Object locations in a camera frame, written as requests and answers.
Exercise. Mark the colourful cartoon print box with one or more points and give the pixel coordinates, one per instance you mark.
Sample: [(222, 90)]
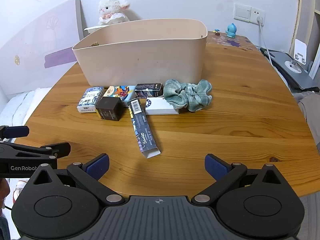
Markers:
[(120, 92)]

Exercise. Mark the blue figurine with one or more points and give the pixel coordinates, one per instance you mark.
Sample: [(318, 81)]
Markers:
[(231, 30)]

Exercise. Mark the white quilted blanket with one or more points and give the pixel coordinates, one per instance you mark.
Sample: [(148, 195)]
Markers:
[(17, 107)]

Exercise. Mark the black box with white label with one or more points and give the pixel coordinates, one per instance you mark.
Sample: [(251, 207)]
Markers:
[(149, 89)]

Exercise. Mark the grey clothing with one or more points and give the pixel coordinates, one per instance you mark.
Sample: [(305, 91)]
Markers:
[(311, 115)]

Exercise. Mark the white light switch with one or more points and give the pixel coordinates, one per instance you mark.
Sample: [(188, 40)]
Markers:
[(242, 12)]

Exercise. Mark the white red shoe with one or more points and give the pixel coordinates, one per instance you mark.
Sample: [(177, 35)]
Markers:
[(21, 188)]

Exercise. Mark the black cube box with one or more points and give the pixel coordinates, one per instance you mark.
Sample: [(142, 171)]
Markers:
[(109, 108)]

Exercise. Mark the beige plastic storage bin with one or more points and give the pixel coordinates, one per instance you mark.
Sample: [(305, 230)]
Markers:
[(150, 55)]

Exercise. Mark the blue white patterned box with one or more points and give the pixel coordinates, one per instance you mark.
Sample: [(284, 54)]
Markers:
[(90, 99)]

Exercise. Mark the pink white headboard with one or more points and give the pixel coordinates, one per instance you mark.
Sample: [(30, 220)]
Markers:
[(35, 47)]

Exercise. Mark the white box with blue circle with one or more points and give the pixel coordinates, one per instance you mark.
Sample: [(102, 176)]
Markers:
[(160, 106)]

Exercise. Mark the grey laptop with stand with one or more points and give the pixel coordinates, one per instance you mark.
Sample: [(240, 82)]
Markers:
[(297, 76)]

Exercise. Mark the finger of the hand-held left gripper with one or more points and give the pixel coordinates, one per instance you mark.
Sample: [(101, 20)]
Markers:
[(16, 131), (37, 150)]

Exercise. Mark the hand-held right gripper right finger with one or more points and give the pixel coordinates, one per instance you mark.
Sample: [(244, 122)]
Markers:
[(216, 167)]

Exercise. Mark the white wall socket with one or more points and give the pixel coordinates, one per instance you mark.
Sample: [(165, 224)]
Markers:
[(257, 15)]

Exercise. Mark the green plaid scrunchie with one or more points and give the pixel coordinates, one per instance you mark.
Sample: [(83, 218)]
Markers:
[(187, 93)]

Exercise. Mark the white plush lamb toy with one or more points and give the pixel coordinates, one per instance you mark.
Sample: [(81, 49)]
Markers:
[(112, 10)]

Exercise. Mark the long dark blue box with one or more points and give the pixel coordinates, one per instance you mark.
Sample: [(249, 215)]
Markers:
[(142, 130)]

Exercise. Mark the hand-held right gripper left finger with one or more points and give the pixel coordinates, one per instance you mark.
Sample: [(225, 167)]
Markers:
[(98, 167)]

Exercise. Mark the small mushroom figurine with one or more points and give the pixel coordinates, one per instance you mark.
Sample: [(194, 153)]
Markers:
[(216, 32)]

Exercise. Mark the small brown object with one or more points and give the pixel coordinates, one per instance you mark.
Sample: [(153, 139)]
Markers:
[(95, 44)]

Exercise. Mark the white phone stand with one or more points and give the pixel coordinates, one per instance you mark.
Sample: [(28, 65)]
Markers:
[(298, 52)]

